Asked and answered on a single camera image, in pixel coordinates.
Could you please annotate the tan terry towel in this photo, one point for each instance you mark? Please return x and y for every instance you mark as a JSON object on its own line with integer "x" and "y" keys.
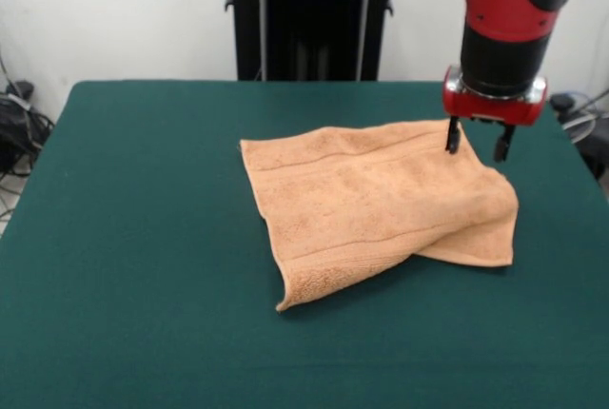
{"x": 371, "y": 209}

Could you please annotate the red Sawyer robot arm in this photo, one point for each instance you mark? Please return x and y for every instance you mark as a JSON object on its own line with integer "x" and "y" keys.
{"x": 499, "y": 0}

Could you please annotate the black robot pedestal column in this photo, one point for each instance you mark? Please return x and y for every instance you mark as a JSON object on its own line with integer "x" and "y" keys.
{"x": 309, "y": 24}

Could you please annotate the dark green table cloth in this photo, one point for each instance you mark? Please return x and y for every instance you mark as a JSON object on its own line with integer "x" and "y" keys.
{"x": 95, "y": 309}

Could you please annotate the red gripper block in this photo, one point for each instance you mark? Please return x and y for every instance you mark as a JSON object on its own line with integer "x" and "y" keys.
{"x": 490, "y": 107}

